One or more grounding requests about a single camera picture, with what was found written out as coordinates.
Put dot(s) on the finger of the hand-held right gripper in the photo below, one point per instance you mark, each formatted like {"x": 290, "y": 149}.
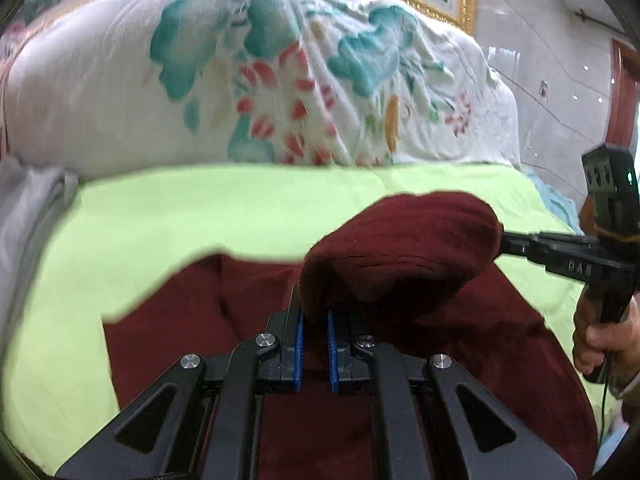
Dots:
{"x": 555, "y": 252}

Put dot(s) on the white floral quilt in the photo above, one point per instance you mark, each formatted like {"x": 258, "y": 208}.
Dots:
{"x": 125, "y": 85}

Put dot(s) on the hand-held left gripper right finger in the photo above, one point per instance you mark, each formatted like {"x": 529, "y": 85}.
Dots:
{"x": 332, "y": 355}

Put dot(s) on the wooden door frame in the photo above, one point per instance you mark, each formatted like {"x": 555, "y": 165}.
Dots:
{"x": 620, "y": 100}

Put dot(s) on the light blue bedsheet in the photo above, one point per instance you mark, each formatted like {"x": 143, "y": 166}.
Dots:
{"x": 555, "y": 200}

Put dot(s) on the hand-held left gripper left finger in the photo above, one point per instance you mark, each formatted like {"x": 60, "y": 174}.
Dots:
{"x": 299, "y": 355}

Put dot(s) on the person's right hand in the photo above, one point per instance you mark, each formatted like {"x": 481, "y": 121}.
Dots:
{"x": 607, "y": 345}

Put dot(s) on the light green blanket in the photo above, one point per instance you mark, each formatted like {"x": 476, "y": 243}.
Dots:
{"x": 150, "y": 220}

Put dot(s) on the maroon knit sweater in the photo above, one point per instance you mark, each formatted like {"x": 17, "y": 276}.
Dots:
{"x": 425, "y": 240}

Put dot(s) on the grey folded cloth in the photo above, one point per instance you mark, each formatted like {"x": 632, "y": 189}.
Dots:
{"x": 30, "y": 210}

